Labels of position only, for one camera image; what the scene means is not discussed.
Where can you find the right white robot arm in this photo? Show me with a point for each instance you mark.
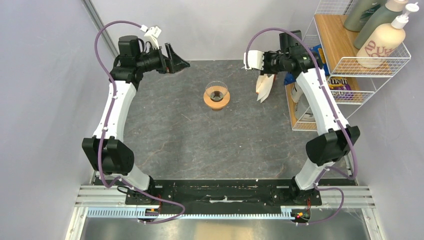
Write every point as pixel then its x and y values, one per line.
pixel 335 135

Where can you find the white wire shelf rack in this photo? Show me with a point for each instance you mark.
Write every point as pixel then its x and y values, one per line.
pixel 326 29

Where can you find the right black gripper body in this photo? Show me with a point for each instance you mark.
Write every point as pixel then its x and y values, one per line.
pixel 273 63

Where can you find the blue Doritos chip bag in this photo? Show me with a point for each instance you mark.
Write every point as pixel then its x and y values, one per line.
pixel 318 51

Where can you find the dark green bottle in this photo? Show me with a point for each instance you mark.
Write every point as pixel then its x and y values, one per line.
pixel 361 13

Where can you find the aluminium frame rail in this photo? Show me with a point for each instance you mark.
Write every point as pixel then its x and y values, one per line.
pixel 103 202

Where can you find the green bottle beige cap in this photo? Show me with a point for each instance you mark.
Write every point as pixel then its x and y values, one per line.
pixel 385 14

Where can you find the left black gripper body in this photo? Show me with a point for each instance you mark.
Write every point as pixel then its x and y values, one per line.
pixel 156 61

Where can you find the cream pump lotion bottle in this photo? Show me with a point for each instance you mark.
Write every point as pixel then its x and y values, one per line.
pixel 385 39

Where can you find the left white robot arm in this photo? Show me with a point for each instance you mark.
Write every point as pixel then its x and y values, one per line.
pixel 106 150

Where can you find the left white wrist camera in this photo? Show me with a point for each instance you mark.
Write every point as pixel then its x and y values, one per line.
pixel 152 34

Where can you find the clear glass dripper cone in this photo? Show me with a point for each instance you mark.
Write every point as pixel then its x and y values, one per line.
pixel 216 90

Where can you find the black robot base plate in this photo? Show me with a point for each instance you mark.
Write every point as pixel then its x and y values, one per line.
pixel 224 196

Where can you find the yellow M&M's candy bag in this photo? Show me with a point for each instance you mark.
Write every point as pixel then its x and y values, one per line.
pixel 340 88

